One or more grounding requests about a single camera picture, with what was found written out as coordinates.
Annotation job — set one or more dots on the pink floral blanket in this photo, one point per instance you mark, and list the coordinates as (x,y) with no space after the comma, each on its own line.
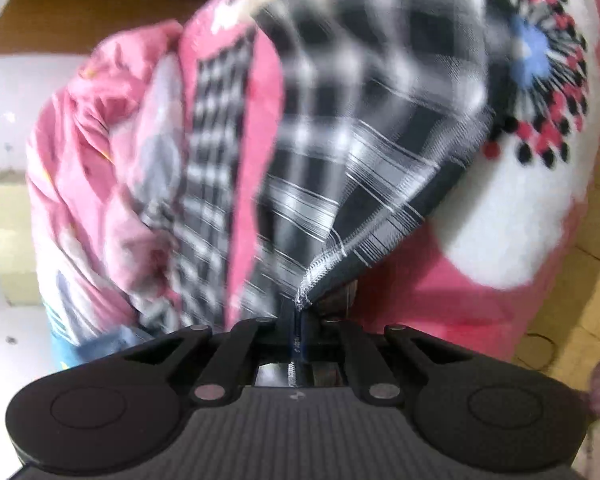
(480,260)

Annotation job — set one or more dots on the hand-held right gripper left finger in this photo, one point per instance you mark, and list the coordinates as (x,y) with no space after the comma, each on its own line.
(260,332)

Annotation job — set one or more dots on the black white plaid shirt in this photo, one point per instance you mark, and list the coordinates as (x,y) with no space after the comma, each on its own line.
(360,135)

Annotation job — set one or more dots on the pale yellow wardrobe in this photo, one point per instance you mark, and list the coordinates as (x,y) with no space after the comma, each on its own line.
(15,240)

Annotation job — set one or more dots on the wooden door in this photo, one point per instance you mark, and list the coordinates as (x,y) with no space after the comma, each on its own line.
(80,15)

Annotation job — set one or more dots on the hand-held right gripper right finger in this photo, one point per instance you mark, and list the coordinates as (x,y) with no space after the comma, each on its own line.
(337,332)

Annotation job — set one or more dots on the pink duvet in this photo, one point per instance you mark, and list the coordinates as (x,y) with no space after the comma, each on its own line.
(80,160)

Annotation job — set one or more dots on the blue dotted quilt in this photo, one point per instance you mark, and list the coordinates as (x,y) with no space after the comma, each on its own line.
(62,350)

